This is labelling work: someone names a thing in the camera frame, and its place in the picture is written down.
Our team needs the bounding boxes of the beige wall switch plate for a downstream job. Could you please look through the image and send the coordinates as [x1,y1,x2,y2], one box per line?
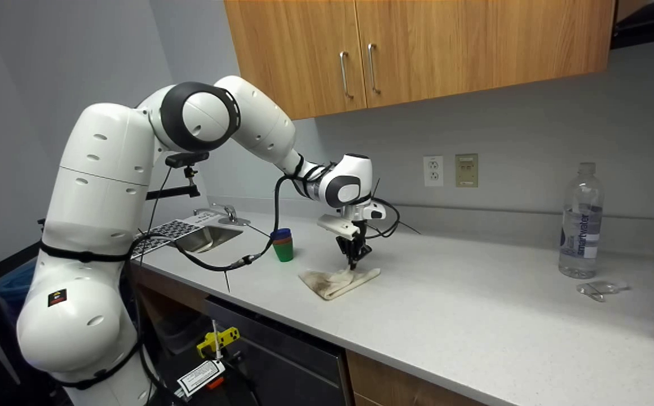
[456,154,479,186]

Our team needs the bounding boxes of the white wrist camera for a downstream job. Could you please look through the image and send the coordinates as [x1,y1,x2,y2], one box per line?
[318,213,360,238]

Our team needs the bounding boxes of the dish drying rack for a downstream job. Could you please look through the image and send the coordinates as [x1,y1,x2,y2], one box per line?
[138,221,197,253]

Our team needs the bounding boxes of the yellow clamp tool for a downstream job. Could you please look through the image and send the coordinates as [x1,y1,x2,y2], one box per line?
[197,326,241,358]

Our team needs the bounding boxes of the white wall outlet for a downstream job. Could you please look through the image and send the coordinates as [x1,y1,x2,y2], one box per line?
[425,156,445,186]

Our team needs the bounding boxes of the blue green stacked cups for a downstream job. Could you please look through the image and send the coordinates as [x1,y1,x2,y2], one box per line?
[270,227,296,262]

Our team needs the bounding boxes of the clear plastic water bottle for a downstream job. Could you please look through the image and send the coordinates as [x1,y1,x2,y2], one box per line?
[560,161,602,279]

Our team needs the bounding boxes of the black dishwasher front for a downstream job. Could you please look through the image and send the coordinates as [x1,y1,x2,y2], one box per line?
[207,298,349,406]

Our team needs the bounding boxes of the wooden wall cabinet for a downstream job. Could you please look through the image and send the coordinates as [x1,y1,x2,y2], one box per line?
[224,0,615,119]

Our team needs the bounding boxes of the black camera on stand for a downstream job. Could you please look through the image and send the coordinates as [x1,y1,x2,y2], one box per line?
[147,150,209,200]

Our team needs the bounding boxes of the crumpled clear plastic wrapper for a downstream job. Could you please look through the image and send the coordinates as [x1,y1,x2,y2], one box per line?
[578,279,630,302]

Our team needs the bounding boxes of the steel sink basin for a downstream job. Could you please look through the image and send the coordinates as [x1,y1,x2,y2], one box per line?
[173,225,240,253]

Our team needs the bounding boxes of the beige cloth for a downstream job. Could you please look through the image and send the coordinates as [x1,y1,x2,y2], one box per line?
[299,269,381,302]

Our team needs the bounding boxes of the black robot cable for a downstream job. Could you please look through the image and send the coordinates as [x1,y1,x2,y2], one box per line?
[126,173,307,274]

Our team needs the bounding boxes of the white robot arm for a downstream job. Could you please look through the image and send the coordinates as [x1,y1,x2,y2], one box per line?
[16,75,386,406]

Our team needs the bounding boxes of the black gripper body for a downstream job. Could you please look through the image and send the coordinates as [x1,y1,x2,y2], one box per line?
[337,221,372,256]

